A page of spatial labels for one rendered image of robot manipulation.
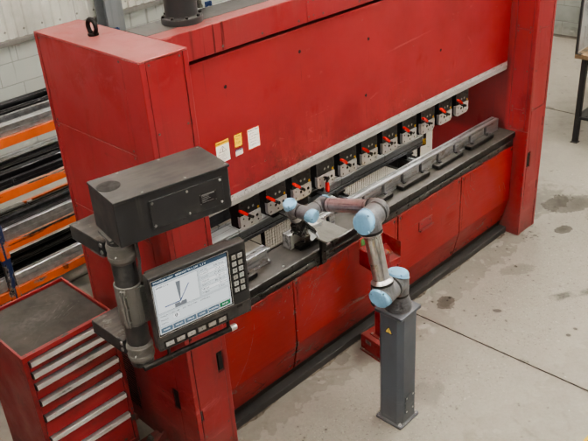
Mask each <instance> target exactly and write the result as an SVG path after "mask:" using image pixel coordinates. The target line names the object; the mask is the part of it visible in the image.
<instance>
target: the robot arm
mask: <svg viewBox="0 0 588 441"><path fill-rule="evenodd" d="M283 209H284V211H285V212H286V213H287V215H288V217H289V219H290V222H291V224H290V227H291V230H290V231H291V232H293V233H292V235H294V234H295V235H296V234H297V235H299V236H300V237H302V238H305V236H306V234H307V233H306V231H307V229H309V230H308V234H309V235H310V240H311V241H313V240H314V239H315V238H316V237H317V238H318V239H319V235H318V233H317V231H316V230H315V228H314V227H313V226H311V225H310V224H309V223H308V222H310V223H315V222H316V221H317V220H318V219H319V214H320V213H322V212H336V213H350V214H356V215H355V216H354V217H353V227H354V229H355V230H357V233H359V234H360V236H361V237H363V238H364V241H365V244H366V249H367V256H368V260H369V264H370V269H371V272H372V277H373V279H372V280H371V287H372V290H371V291H370V292H369V298H370V300H371V302H372V303H373V304H374V305H376V306H378V307H380V308H384V309H385V310H386V311H387V312H389V313H391V314H395V315H401V314H405V313H408V312H410V311H411V309H412V301H411V299H410V273H409V272H408V271H407V270H406V269H405V268H402V267H391V268H389V269H388V265H387V261H386V256H385V252H384V247H383V244H382V236H381V234H382V232H383V228H382V223H383V222H384V221H385V220H386V219H387V218H388V217H389V205H388V204H387V202H386V201H384V200H383V199H378V198H367V199H341V198H330V197H329V196H327V195H325V194H324V195H321V196H319V197H317V198H316V199H315V200H314V201H313V202H312V203H310V204H309V205H307V206H304V205H301V204H298V203H297V202H296V201H295V199H293V198H287V199H285V200H284V202H283Z"/></svg>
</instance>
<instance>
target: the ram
mask: <svg viewBox="0 0 588 441"><path fill-rule="evenodd" d="M511 9H512V0H374V1H371V2H368V3H364V4H361V5H358V6H355V7H353V8H350V9H347V10H343V11H340V12H337V13H334V14H332V15H329V16H326V17H322V18H319V19H316V20H313V21H311V22H308V23H305V24H301V25H298V26H295V27H292V28H290V29H287V30H284V31H280V32H277V33H274V34H271V35H269V36H266V37H263V38H259V39H256V40H253V41H250V42H248V43H245V44H242V45H238V46H235V47H232V48H229V49H227V50H224V51H221V52H217V53H214V54H211V55H208V56H206V57H203V58H200V59H196V60H193V61H190V62H189V67H190V74H191V81H192V93H193V100H194V107H195V114H196V121H197V127H198V134H199V147H201V148H203V149H204V150H206V151H208V152H210V153H212V154H213V155H215V156H216V157H217V154H216V147H215V144H216V143H218V142H220V141H222V140H225V139H227V138H228V143H229V151H230V159H229V160H228V161H225V162H226V163H228V164H229V167H228V176H229V184H230V192H231V196H232V195H234V194H236V193H238V192H240V191H242V190H244V189H246V188H248V187H250V186H252V185H254V184H256V183H259V182H261V181H263V180H265V179H267V178H269V177H271V176H273V175H275V174H277V173H279V172H281V171H283V170H285V169H287V168H289V167H291V166H293V165H296V164H298V163H300V162H302V161H304V160H306V159H307V158H310V157H312V156H314V155H316V154H318V153H320V152H321V151H324V150H326V149H328V148H330V147H332V146H334V145H336V144H339V143H341V142H343V141H345V140H347V139H348V138H350V137H353V136H355V135H357V134H359V133H361V132H362V131H364V130H367V129H370V128H372V127H374V126H375V125H377V124H379V123H382V122H384V121H386V120H388V119H389V118H391V117H393V116H396V115H398V114H400V113H402V112H403V111H405V110H408V109H411V108H413V107H415V106H416V105H418V104H420V103H422V102H425V101H427V100H429V99H430V98H432V97H434V96H436V95H439V94H441V93H443V92H445V91H447V90H449V89H451V88H454V87H456V86H457V85H459V84H461V83H463V82H465V81H468V80H470V79H471V78H473V77H475V76H477V75H479V74H483V73H484V72H486V71H488V70H490V69H492V68H494V67H497V66H498V65H500V64H502V63H504V62H506V61H508V43H509V32H510V20H511ZM506 69H507V66H504V67H503V68H501V69H499V70H496V71H494V72H492V73H490V74H488V75H486V76H484V77H482V78H480V79H478V80H476V81H474V82H472V83H470V84H468V85H466V86H464V87H462V88H460V89H458V90H456V91H454V92H452V93H450V94H448V95H446V96H444V97H442V98H440V99H438V100H436V101H434V102H432V103H430V104H428V105H426V106H424V107H421V108H419V109H417V110H415V111H413V112H411V113H409V114H407V115H405V116H403V117H401V118H399V119H397V120H395V121H393V122H391V123H389V124H387V125H385V126H383V127H381V128H379V129H377V130H375V131H373V132H371V133H369V134H367V135H365V136H363V137H361V138H359V139H357V140H355V141H353V142H351V143H349V144H346V145H344V146H342V147H340V148H338V149H337V150H334V151H332V152H330V153H328V154H326V155H324V156H323V157H320V158H318V159H316V160H314V161H312V162H310V163H309V164H306V165H304V166H302V167H300V168H298V169H296V170H295V171H292V172H290V173H288V174H286V175H284V176H282V177H281V178H278V179H276V180H274V181H271V182H269V183H268V184H266V185H263V186H261V187H259V188H257V189H255V190H254V191H252V192H249V193H247V194H245V195H243V196H241V197H240V198H238V199H235V200H233V201H232V206H234V205H236V204H238V203H240V202H242V201H244V200H246V199H248V198H250V197H252V196H254V195H256V194H258V193H260V192H262V191H264V190H266V189H268V188H270V187H272V186H274V185H276V184H278V183H280V182H282V181H284V180H286V179H288V178H290V177H292V176H294V175H296V174H298V173H300V172H302V171H304V170H306V169H308V168H310V167H312V166H314V165H316V164H318V163H320V162H322V161H324V160H326V159H328V158H330V157H332V156H334V155H336V154H338V153H340V152H342V151H344V150H346V149H348V148H350V147H352V146H354V145H356V144H358V143H360V142H362V141H364V140H366V139H368V138H370V137H372V136H374V135H376V134H378V133H380V132H382V131H384V130H386V129H388V128H390V127H392V126H394V125H396V124H398V123H400V122H402V121H404V120H406V119H408V118H410V117H412V116H414V115H416V114H418V113H420V112H422V111H424V110H426V109H428V108H430V107H432V106H434V105H436V104H438V103H440V102H442V101H444V100H446V99H448V98H450V97H452V96H454V95H456V94H458V93H460V92H462V91H464V90H466V89H468V88H470V87H472V86H474V85H476V84H478V83H480V82H482V81H484V80H486V79H488V78H490V77H492V76H494V75H496V74H498V73H500V72H502V71H504V70H506ZM257 125H259V132H260V142H261V145H260V146H257V147H255V148H254V149H252V150H249V145H248V136H247V130H249V129H251V128H254V127H255V126H257ZM239 133H241V140H242V145H241V146H239V147H236V148H235V138H234V135H237V134H239ZM240 148H243V153H242V154H241V155H239V156H236V154H235V151H236V150H238V149H240ZM232 206H231V207H232Z"/></svg>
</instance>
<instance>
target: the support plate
mask: <svg viewBox="0 0 588 441"><path fill-rule="evenodd" d="M322 221H323V222H322ZM317 222H318V223H320V222H322V226H319V227H315V230H316V231H317V233H318V236H319V239H318V238H317V237H316V238H315V239H317V240H319V241H322V242H324V243H326V244H327V243H329V242H331V241H333V240H334V239H336V238H338V237H339V236H341V235H343V234H344V233H346V232H348V230H347V229H345V228H343V227H340V226H337V225H335V224H332V223H331V222H329V221H326V220H322V219H320V218H318V220H317Z"/></svg>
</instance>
